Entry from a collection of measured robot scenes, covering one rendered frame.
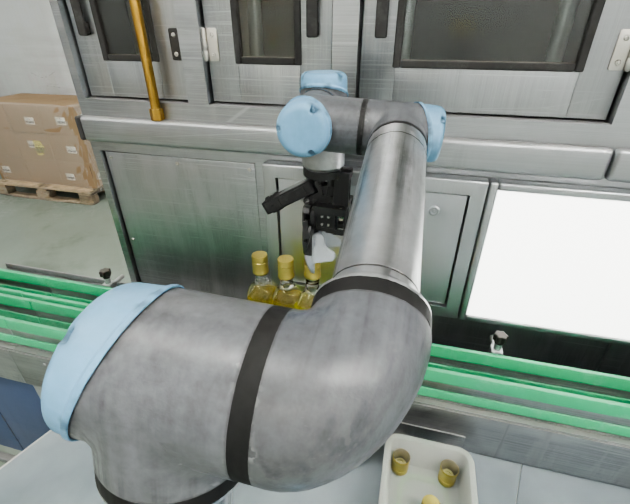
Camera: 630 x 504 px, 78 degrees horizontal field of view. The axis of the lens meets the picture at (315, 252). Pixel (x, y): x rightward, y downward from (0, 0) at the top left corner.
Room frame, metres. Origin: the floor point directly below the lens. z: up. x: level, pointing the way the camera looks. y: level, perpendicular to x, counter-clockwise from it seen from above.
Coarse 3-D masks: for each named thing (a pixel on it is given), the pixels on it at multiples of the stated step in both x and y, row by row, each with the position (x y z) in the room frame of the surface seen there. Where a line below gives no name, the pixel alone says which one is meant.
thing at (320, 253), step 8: (312, 240) 0.64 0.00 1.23; (320, 240) 0.64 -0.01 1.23; (312, 248) 0.63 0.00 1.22; (320, 248) 0.64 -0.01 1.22; (328, 248) 0.63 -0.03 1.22; (304, 256) 0.64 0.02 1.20; (312, 256) 0.63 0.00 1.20; (320, 256) 0.63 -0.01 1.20; (328, 256) 0.63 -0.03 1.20; (312, 264) 0.63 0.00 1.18; (312, 272) 0.64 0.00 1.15
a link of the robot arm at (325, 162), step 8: (328, 152) 0.63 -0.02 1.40; (304, 160) 0.65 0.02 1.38; (312, 160) 0.63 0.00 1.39; (320, 160) 0.63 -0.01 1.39; (328, 160) 0.63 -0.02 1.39; (336, 160) 0.63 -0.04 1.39; (344, 160) 0.66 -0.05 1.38; (312, 168) 0.63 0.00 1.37; (320, 168) 0.63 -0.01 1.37; (328, 168) 0.63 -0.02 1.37; (336, 168) 0.64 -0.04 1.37
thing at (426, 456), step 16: (384, 448) 0.48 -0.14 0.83; (416, 448) 0.49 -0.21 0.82; (432, 448) 0.48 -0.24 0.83; (448, 448) 0.47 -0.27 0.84; (384, 464) 0.44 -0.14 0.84; (416, 464) 0.48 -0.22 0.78; (432, 464) 0.47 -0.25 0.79; (464, 464) 0.45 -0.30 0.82; (384, 480) 0.41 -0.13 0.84; (400, 480) 0.45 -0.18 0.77; (416, 480) 0.45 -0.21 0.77; (432, 480) 0.45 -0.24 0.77; (464, 480) 0.43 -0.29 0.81; (384, 496) 0.38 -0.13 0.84; (400, 496) 0.42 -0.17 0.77; (416, 496) 0.42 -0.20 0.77; (448, 496) 0.42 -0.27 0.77; (464, 496) 0.40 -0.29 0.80
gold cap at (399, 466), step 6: (396, 450) 0.49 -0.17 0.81; (402, 450) 0.49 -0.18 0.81; (396, 456) 0.49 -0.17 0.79; (402, 456) 0.49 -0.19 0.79; (408, 456) 0.48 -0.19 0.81; (396, 462) 0.46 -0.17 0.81; (402, 462) 0.48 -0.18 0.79; (408, 462) 0.46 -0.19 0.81; (396, 468) 0.46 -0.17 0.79; (402, 468) 0.46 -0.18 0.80; (396, 474) 0.46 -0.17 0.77; (402, 474) 0.46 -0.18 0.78
